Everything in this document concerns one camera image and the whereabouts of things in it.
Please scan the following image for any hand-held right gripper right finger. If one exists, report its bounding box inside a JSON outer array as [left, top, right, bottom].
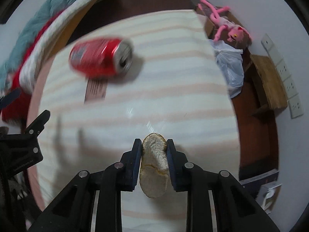
[[166, 139, 280, 232]]

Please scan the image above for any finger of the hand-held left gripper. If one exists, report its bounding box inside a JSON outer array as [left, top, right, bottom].
[[0, 88, 23, 112], [24, 109, 51, 136]]

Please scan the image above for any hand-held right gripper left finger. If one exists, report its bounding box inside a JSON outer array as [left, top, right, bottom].
[[29, 138, 143, 232]]

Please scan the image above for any brown red packet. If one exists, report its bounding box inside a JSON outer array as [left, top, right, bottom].
[[84, 78, 108, 105]]

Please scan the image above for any red drink can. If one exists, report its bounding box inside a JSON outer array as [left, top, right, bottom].
[[69, 37, 134, 78]]

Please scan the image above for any red blanket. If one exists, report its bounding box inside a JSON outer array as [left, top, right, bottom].
[[0, 17, 63, 124]]

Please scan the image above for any striped tablecloth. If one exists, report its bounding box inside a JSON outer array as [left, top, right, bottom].
[[36, 10, 240, 232]]

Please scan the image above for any white carton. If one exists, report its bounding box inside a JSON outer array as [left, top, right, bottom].
[[256, 184, 283, 214]]

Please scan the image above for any white plastic bag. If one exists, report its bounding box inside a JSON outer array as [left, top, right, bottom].
[[209, 40, 244, 99]]

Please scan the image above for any wooden stool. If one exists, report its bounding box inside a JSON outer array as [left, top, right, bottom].
[[249, 54, 288, 116]]

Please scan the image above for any white power strip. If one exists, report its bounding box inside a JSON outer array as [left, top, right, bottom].
[[261, 33, 305, 119]]

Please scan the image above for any pink plush toy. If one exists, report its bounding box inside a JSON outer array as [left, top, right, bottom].
[[198, 0, 249, 43]]

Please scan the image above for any wooden bed frame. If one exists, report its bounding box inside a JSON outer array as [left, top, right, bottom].
[[52, 0, 119, 54]]

